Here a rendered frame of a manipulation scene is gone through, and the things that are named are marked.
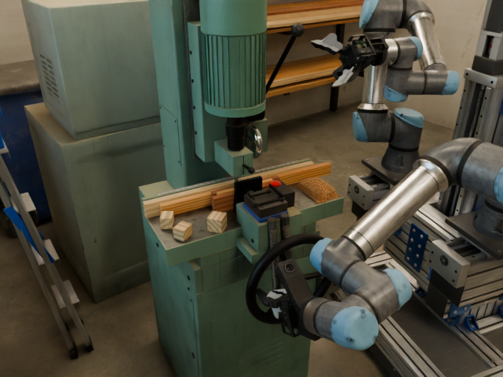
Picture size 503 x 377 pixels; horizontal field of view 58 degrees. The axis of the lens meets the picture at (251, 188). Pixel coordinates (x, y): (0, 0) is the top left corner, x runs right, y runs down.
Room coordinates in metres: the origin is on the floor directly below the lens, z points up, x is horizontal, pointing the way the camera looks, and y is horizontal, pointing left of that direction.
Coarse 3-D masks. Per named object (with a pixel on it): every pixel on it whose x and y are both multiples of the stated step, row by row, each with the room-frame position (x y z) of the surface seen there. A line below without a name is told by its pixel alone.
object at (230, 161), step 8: (216, 144) 1.31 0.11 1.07; (224, 144) 1.30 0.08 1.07; (216, 152) 1.31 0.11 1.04; (224, 152) 1.26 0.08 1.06; (232, 152) 1.24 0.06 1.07; (240, 152) 1.24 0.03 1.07; (248, 152) 1.24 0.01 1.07; (216, 160) 1.31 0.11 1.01; (224, 160) 1.26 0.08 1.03; (232, 160) 1.21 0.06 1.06; (240, 160) 1.22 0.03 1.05; (248, 160) 1.23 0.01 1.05; (224, 168) 1.26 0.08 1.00; (232, 168) 1.21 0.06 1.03; (240, 168) 1.22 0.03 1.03; (232, 176) 1.21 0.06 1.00
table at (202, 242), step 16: (336, 192) 1.30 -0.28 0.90; (208, 208) 1.20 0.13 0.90; (304, 208) 1.20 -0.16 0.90; (320, 208) 1.22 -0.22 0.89; (336, 208) 1.25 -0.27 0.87; (144, 224) 1.16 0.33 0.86; (176, 224) 1.11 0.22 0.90; (192, 224) 1.11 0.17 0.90; (304, 224) 1.20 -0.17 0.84; (160, 240) 1.03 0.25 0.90; (176, 240) 1.03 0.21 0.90; (192, 240) 1.03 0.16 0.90; (208, 240) 1.04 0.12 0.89; (224, 240) 1.06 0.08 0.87; (240, 240) 1.07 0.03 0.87; (176, 256) 1.00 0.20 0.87; (192, 256) 1.02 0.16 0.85; (256, 256) 1.01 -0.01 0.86
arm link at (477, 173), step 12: (480, 144) 0.93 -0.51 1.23; (492, 144) 0.92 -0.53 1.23; (468, 156) 0.91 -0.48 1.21; (480, 156) 0.90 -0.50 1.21; (492, 156) 0.88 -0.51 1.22; (468, 168) 0.90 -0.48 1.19; (480, 168) 0.88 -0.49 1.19; (492, 168) 0.86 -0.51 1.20; (468, 180) 0.89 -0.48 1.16; (480, 180) 0.87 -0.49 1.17; (492, 180) 0.85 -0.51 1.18; (480, 192) 0.87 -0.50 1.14; (492, 192) 0.84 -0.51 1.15
